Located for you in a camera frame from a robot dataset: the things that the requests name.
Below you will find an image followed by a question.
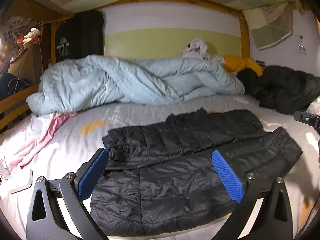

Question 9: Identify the black quilted down jacket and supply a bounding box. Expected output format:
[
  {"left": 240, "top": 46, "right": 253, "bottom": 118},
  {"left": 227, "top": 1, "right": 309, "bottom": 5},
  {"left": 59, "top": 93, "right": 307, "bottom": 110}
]
[{"left": 91, "top": 109, "right": 302, "bottom": 237}]

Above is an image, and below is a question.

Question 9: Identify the black coat pile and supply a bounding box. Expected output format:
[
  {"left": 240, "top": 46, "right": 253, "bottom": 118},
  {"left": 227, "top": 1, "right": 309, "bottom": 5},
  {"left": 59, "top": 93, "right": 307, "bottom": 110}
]
[{"left": 236, "top": 65, "right": 319, "bottom": 115}]

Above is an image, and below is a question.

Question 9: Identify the pink cloth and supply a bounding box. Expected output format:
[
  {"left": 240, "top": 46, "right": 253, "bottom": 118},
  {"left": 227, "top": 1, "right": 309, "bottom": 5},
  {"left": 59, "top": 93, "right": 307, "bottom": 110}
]
[{"left": 1, "top": 113, "right": 77, "bottom": 173}]

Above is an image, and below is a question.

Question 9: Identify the grey printed bed sheet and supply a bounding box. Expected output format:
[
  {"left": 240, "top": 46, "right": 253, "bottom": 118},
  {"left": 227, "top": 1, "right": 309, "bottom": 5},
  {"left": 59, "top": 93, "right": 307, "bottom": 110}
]
[{"left": 0, "top": 93, "right": 320, "bottom": 240}]

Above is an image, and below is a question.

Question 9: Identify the orange yellow pillow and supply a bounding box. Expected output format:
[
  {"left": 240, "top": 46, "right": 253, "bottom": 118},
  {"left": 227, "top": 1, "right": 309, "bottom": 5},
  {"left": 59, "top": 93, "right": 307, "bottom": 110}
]
[{"left": 223, "top": 55, "right": 264, "bottom": 76}]

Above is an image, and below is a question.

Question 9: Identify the patchwork hanging cloth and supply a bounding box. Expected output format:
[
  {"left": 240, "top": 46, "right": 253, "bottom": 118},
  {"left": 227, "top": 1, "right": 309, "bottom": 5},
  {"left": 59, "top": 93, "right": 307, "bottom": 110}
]
[{"left": 243, "top": 2, "right": 293, "bottom": 50}]

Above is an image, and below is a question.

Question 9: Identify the white crumpled garment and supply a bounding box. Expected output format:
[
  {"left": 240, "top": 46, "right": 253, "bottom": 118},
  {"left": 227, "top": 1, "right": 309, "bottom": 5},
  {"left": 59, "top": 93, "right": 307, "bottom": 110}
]
[{"left": 182, "top": 38, "right": 225, "bottom": 65}]

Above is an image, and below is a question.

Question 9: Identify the light blue duvet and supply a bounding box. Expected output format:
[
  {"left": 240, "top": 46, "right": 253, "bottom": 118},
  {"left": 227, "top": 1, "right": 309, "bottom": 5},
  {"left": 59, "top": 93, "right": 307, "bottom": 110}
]
[{"left": 26, "top": 55, "right": 245, "bottom": 115}]

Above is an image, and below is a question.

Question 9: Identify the plush toy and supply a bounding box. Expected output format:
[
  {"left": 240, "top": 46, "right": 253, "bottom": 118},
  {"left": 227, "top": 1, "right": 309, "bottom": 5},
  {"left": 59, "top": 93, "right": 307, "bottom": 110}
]
[{"left": 17, "top": 28, "right": 42, "bottom": 48}]

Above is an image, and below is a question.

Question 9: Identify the black hanging bag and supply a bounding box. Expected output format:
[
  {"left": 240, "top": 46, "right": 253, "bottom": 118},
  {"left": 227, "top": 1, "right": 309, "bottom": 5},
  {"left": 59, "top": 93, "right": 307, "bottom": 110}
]
[{"left": 55, "top": 10, "right": 105, "bottom": 62}]

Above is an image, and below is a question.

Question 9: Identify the wooden bed frame post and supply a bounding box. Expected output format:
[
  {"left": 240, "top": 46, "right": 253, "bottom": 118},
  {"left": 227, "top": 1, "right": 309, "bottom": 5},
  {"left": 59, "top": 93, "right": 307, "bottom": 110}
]
[{"left": 239, "top": 18, "right": 251, "bottom": 59}]

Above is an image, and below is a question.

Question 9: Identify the wooden bed rail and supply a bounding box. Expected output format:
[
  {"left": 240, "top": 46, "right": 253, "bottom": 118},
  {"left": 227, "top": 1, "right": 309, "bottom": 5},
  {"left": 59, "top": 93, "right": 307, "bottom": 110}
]
[{"left": 0, "top": 85, "right": 39, "bottom": 133}]

